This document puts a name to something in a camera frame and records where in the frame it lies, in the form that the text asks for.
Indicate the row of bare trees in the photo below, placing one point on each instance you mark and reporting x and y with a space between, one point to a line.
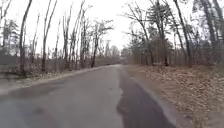
45 50

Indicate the leaf-strewn verge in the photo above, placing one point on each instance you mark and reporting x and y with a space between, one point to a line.
30 78

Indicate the wood of bare trees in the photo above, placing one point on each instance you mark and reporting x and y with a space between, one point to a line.
173 40

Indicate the grey asphalt road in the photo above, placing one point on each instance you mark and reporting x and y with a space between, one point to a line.
90 96

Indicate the leaf-covered brown ground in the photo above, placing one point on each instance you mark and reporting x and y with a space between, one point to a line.
190 90

